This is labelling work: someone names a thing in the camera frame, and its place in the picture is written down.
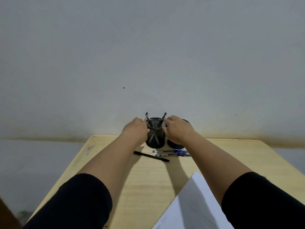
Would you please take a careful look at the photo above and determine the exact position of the clear pen with white label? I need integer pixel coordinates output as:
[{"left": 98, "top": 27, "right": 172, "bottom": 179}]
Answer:
[{"left": 155, "top": 153, "right": 191, "bottom": 157}]

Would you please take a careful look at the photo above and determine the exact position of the person's right hand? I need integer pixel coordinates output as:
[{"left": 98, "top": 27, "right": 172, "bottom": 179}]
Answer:
[{"left": 162, "top": 115, "right": 197, "bottom": 145}]

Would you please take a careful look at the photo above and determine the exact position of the person's left hand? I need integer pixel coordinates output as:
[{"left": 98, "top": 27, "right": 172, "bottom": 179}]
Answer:
[{"left": 121, "top": 117, "right": 150, "bottom": 146}]

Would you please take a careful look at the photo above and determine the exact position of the clear blue gel pen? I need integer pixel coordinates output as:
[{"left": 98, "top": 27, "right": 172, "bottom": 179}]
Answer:
[{"left": 152, "top": 149, "right": 189, "bottom": 153}]

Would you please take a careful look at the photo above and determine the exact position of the white paper sheet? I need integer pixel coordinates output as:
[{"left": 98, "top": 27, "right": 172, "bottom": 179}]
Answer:
[{"left": 151, "top": 171, "right": 235, "bottom": 229}]

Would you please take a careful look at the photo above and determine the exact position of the black mesh pen cup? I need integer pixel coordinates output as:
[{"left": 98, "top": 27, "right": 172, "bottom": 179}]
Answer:
[
  {"left": 145, "top": 117, "right": 166, "bottom": 149},
  {"left": 166, "top": 119, "right": 190, "bottom": 150}
]

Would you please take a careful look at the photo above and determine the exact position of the matte black pen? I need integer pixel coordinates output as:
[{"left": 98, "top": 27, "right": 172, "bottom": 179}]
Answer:
[{"left": 133, "top": 151, "right": 170, "bottom": 163}]

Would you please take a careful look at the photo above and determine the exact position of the clear black gel pen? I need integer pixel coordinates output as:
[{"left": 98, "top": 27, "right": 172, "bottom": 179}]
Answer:
[
  {"left": 156, "top": 112, "right": 167, "bottom": 128},
  {"left": 145, "top": 112, "right": 160, "bottom": 146}
]

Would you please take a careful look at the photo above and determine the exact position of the person's right forearm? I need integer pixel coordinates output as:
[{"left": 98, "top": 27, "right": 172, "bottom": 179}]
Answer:
[{"left": 183, "top": 132, "right": 253, "bottom": 205}]

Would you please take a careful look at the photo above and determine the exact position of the person's right black sleeve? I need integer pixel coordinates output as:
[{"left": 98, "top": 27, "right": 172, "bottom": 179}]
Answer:
[{"left": 221, "top": 171, "right": 305, "bottom": 229}]

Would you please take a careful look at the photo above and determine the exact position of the person's left forearm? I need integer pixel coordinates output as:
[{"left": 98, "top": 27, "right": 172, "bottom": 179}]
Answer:
[{"left": 76, "top": 132, "right": 146, "bottom": 205}]

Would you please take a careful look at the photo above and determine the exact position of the brown wooden door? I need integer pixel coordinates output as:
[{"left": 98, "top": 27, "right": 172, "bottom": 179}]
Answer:
[{"left": 0, "top": 197, "right": 22, "bottom": 229}]

